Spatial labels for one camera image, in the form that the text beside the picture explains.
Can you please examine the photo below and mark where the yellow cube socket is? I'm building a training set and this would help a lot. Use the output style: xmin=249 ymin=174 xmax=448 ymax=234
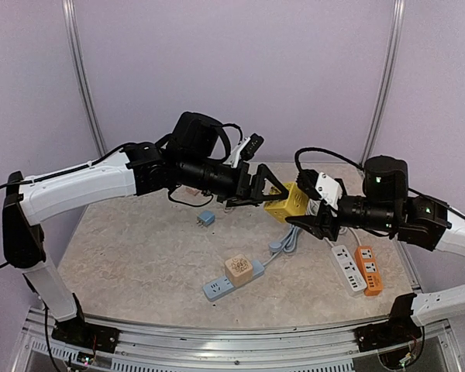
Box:
xmin=263 ymin=182 xmax=309 ymax=223

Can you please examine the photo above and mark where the aluminium post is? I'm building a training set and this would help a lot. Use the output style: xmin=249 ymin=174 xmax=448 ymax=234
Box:
xmin=360 ymin=0 xmax=406 ymax=165
xmin=61 ymin=0 xmax=107 ymax=156

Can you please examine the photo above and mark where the left aluminium post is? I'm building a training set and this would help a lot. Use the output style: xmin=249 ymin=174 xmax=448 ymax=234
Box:
xmin=61 ymin=0 xmax=107 ymax=156

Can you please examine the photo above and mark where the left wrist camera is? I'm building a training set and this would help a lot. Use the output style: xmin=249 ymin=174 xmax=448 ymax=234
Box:
xmin=224 ymin=133 xmax=264 ymax=168

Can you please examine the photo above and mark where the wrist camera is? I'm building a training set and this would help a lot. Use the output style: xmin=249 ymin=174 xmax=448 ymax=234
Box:
xmin=315 ymin=173 xmax=343 ymax=210
xmin=224 ymin=133 xmax=264 ymax=168

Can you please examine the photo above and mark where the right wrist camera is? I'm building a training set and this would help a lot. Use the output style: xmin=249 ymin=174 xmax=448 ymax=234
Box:
xmin=315 ymin=173 xmax=343 ymax=210

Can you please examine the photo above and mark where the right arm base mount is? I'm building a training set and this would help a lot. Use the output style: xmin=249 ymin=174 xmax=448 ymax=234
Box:
xmin=354 ymin=315 xmax=422 ymax=352

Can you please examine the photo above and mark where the pink plug adapter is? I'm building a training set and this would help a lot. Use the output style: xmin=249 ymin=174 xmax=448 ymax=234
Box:
xmin=185 ymin=187 xmax=201 ymax=196

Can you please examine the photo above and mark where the blue power strip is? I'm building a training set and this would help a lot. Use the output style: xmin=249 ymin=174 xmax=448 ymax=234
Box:
xmin=202 ymin=260 xmax=265 ymax=302

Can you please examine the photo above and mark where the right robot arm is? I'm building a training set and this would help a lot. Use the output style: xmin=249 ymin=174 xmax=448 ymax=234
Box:
xmin=285 ymin=147 xmax=465 ymax=344

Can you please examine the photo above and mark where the beige cube socket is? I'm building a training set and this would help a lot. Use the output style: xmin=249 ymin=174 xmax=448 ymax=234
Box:
xmin=224 ymin=253 xmax=253 ymax=288

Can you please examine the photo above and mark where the small blue plug adapter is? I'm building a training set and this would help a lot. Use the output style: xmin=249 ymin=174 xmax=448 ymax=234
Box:
xmin=197 ymin=211 xmax=215 ymax=227

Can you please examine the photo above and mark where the white power strip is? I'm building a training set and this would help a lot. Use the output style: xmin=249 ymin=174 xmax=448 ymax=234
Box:
xmin=330 ymin=245 xmax=367 ymax=297

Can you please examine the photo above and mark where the orange power strip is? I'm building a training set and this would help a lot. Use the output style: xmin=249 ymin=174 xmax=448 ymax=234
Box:
xmin=354 ymin=246 xmax=384 ymax=297

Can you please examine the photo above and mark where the right aluminium post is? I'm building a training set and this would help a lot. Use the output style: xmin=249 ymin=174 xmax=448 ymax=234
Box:
xmin=360 ymin=0 xmax=406 ymax=165

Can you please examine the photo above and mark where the aluminium front rail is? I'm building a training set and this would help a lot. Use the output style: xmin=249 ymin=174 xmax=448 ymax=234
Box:
xmin=6 ymin=308 xmax=463 ymax=371

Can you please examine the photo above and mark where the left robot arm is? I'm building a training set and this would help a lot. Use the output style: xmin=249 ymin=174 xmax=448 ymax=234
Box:
xmin=2 ymin=112 xmax=289 ymax=345

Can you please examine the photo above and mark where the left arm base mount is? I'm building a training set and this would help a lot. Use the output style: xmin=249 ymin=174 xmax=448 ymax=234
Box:
xmin=52 ymin=311 xmax=120 ymax=353

